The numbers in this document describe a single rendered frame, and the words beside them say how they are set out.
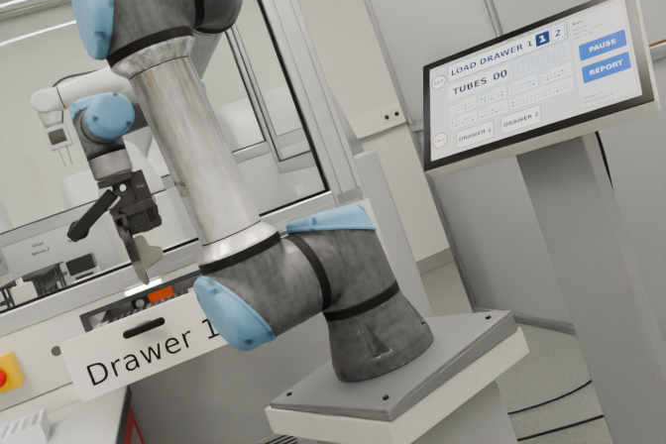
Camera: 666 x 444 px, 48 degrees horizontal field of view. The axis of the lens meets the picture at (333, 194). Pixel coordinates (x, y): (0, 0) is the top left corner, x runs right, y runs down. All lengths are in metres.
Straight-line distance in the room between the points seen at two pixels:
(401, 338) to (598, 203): 0.84
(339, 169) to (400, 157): 3.60
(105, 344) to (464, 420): 0.65
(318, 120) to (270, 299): 0.84
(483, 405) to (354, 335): 0.21
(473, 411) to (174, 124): 0.56
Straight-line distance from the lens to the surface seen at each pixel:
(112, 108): 1.34
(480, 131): 1.74
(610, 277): 1.82
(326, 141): 1.76
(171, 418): 1.78
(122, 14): 0.98
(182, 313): 1.39
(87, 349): 1.40
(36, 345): 1.76
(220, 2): 1.05
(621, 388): 1.93
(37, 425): 1.52
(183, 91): 0.98
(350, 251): 1.03
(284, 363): 1.77
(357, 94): 5.28
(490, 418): 1.13
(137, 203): 1.47
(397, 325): 1.05
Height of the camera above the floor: 1.10
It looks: 4 degrees down
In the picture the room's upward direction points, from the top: 20 degrees counter-clockwise
